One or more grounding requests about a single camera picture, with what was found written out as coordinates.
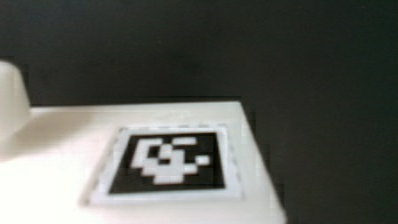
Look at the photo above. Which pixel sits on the white drawer tray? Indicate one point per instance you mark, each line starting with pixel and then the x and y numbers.
pixel 134 164

